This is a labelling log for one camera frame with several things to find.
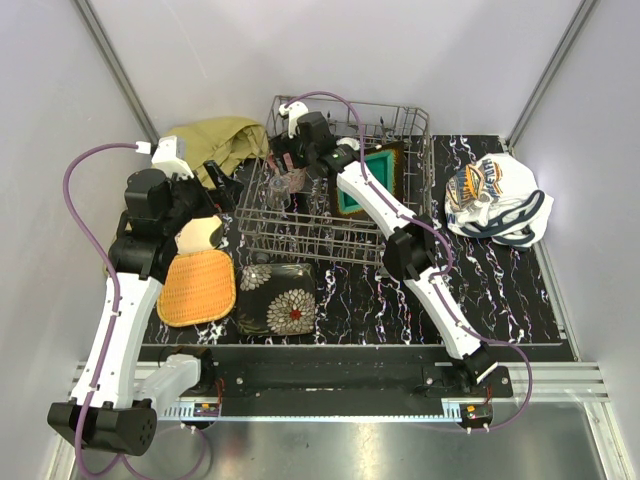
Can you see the white printed t-shirt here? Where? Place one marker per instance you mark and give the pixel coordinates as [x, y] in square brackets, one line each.
[497, 198]

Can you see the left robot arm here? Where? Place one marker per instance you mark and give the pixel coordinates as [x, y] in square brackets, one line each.
[107, 409]

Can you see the pink skull pattern mug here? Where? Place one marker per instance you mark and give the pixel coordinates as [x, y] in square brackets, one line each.
[283, 166]

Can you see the grey wire dish rack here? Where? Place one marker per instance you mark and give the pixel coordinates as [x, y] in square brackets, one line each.
[321, 222]

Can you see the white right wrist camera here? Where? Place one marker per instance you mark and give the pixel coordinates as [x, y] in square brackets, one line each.
[292, 112]

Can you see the red patterned bowl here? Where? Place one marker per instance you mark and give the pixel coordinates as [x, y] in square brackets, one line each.
[351, 142]

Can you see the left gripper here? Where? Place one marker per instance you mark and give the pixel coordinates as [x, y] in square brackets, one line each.
[231, 189]

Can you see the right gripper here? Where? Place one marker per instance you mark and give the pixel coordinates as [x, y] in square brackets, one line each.
[285, 144]

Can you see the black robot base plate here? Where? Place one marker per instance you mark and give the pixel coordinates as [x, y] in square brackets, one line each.
[286, 383]

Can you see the clear drinking glass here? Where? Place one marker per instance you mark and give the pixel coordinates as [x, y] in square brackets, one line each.
[278, 194]

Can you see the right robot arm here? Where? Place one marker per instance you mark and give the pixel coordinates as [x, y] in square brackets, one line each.
[409, 238]

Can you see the olive green cloth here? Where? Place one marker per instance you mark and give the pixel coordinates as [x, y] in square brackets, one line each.
[220, 145]

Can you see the black floral square plate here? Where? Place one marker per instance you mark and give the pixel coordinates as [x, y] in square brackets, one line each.
[276, 299]

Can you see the cream round floral plate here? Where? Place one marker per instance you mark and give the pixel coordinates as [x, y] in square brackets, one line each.
[199, 235]

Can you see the woven bamboo basket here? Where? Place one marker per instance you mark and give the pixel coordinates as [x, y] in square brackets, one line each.
[200, 288]

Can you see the teal square ceramic dish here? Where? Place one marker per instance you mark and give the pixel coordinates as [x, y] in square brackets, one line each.
[386, 163]

